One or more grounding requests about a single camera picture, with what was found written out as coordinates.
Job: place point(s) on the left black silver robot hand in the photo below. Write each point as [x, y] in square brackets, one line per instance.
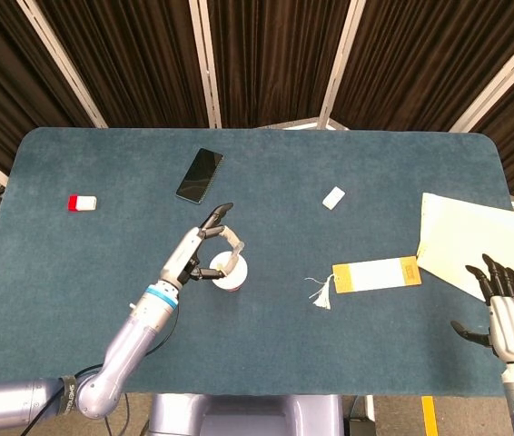
[184, 254]

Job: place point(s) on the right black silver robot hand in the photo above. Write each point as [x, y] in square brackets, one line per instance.
[513, 327]

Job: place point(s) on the left lavender robot arm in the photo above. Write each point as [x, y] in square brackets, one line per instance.
[134, 340]

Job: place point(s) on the white paper cup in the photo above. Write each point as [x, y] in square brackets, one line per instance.
[239, 274]

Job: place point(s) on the black smartphone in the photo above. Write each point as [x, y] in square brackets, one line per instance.
[200, 175]

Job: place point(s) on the white paper sheets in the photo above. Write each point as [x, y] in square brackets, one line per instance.
[466, 231]

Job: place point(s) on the red and white small box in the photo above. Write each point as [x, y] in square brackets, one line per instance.
[85, 203]

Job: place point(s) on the yellow floor tape strip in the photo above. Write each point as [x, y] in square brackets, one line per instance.
[429, 415]

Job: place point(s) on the blue felt table mat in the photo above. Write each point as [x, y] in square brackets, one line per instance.
[284, 336]

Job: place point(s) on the white yellow bookmark with tassel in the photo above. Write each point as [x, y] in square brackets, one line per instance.
[375, 274]

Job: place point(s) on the small white eraser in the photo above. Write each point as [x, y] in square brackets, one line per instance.
[333, 197]

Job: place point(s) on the lavender robot torso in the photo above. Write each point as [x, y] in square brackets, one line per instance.
[248, 415]

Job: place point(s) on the black box on floor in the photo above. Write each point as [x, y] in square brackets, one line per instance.
[360, 428]

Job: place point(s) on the grey frame foot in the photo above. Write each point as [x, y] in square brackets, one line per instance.
[316, 122]

